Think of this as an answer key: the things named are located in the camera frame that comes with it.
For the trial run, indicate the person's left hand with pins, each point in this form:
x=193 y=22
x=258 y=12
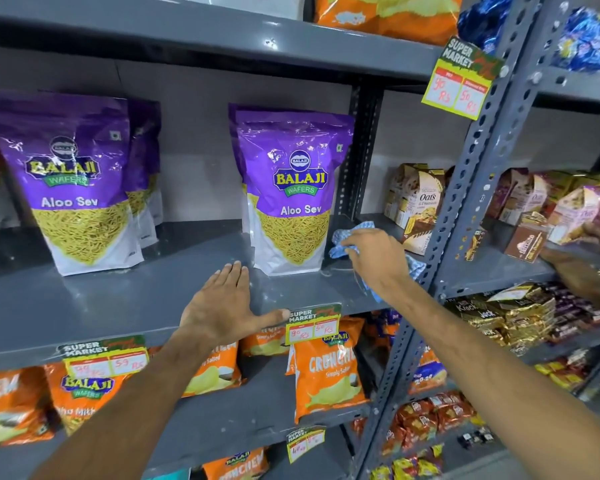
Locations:
x=220 y=314

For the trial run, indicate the person's right hand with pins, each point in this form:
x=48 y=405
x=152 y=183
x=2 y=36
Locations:
x=380 y=259

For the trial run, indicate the person's right fingers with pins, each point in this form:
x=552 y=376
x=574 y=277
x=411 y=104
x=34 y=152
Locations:
x=357 y=239

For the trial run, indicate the person's left thumb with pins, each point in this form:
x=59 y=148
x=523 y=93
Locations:
x=270 y=320

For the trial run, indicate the person's left middle finger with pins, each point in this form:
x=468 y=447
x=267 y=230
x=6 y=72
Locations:
x=234 y=278

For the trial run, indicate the person's left little finger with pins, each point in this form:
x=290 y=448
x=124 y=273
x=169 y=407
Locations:
x=210 y=285

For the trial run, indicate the blue checked cleaning cloth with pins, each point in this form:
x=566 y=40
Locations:
x=336 y=249

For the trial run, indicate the another person's forearm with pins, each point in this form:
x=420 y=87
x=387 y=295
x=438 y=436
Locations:
x=580 y=282

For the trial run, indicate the person's left forearm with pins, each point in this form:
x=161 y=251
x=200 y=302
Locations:
x=115 y=414

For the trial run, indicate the person's right forearm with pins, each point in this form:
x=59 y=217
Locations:
x=490 y=384

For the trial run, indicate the orange chips packet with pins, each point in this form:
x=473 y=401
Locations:
x=80 y=399
x=215 y=369
x=390 y=14
x=265 y=344
x=237 y=467
x=330 y=374
x=10 y=409

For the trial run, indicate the yellow shelf price tag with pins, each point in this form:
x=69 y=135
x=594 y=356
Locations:
x=305 y=442
x=312 y=322
x=105 y=359

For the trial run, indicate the cream oats biscuit box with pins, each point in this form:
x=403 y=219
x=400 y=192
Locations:
x=425 y=194
x=391 y=194

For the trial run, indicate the large purple snack pouch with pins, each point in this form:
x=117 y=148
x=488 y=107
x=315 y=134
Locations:
x=75 y=184
x=295 y=194
x=142 y=194
x=236 y=144

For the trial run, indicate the grey metal shelf rack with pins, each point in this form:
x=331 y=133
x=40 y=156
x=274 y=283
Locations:
x=105 y=304

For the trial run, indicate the grey slotted-angle shelf rack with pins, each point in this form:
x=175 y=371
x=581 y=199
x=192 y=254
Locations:
x=480 y=267

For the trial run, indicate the blue orange snack packet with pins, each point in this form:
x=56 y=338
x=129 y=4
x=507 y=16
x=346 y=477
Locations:
x=427 y=372

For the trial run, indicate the stack of gold biscuit packets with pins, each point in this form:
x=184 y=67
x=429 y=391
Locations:
x=510 y=314

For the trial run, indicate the small brown biscuit box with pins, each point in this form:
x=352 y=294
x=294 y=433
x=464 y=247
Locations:
x=527 y=239

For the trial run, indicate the row of cream biscuit boxes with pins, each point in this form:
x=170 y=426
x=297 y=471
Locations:
x=522 y=194

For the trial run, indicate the stack of red biscuit packets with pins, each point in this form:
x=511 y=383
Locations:
x=425 y=417

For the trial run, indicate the yellow hanging price tag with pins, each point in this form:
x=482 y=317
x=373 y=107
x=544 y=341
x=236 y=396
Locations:
x=460 y=82

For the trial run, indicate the stack of yellow snack packets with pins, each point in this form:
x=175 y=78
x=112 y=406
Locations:
x=405 y=467

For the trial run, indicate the pink cream biscuit box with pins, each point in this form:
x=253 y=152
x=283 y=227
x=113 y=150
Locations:
x=572 y=214

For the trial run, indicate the stack of dark purple packets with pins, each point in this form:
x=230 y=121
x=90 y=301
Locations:
x=575 y=314

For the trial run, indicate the pile of yellow red packets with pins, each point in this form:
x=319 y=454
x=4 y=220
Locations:
x=562 y=369

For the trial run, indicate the shiny blue snack packets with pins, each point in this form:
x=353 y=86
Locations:
x=587 y=42
x=485 y=22

